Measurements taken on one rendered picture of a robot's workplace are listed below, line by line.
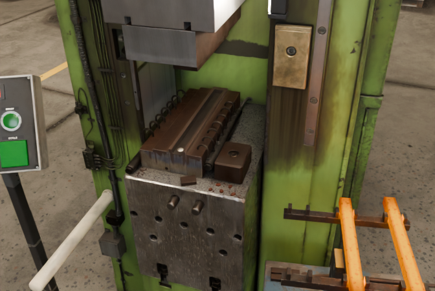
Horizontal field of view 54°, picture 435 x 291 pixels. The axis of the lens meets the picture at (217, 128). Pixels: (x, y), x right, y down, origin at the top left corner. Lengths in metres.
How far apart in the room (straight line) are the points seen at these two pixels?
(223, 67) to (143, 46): 0.55
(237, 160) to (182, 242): 0.34
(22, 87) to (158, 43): 0.45
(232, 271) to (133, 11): 0.84
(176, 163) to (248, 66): 0.50
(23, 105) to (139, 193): 0.42
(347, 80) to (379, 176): 1.76
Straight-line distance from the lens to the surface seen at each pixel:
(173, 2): 1.04
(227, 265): 1.41
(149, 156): 1.30
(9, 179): 1.56
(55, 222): 2.61
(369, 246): 2.42
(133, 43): 1.13
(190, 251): 1.42
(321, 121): 1.24
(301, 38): 1.11
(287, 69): 1.15
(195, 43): 1.06
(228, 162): 1.22
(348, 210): 1.16
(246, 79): 1.60
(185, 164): 1.26
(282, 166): 1.34
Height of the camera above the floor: 1.71
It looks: 32 degrees down
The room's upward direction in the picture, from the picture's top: 1 degrees counter-clockwise
